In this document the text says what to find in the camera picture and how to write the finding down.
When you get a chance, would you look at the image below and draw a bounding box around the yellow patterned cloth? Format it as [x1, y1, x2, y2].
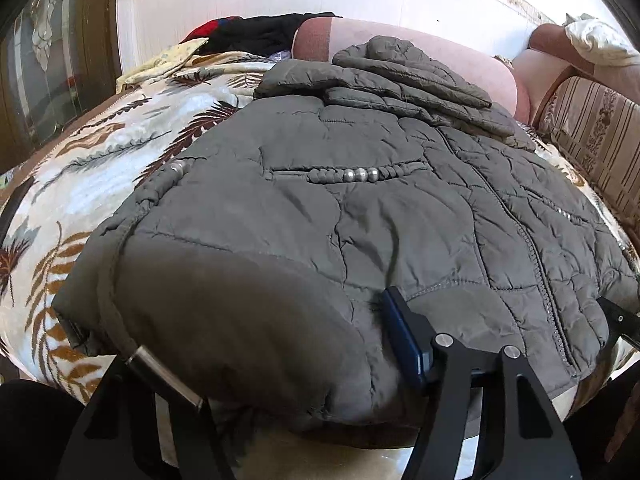
[117, 36, 210, 88]

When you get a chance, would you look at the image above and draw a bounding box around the leaf printed blanket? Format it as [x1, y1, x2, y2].
[0, 52, 638, 480]

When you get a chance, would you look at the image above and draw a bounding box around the grey-green quilted jacket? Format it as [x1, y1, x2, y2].
[50, 35, 640, 436]

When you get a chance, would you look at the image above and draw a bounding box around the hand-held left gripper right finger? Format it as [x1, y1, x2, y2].
[382, 287, 583, 480]

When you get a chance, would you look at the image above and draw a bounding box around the wooden door with glass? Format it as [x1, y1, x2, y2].
[0, 0, 123, 171]

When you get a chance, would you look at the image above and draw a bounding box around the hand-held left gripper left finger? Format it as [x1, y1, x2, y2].
[55, 345, 236, 480]

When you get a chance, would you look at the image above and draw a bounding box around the red cloth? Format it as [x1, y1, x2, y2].
[192, 19, 236, 41]

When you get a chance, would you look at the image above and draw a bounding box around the striped floral cushion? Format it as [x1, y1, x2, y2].
[532, 75, 640, 231]

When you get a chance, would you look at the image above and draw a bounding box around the person's dark trouser leg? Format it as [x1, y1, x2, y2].
[562, 360, 640, 480]

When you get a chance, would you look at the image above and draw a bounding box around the black clothing pile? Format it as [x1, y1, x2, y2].
[180, 11, 343, 56]

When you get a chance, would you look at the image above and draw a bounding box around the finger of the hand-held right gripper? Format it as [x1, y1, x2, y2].
[597, 296, 640, 351]

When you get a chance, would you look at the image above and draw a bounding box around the cream quilted cloth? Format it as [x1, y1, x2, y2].
[565, 12, 640, 68]

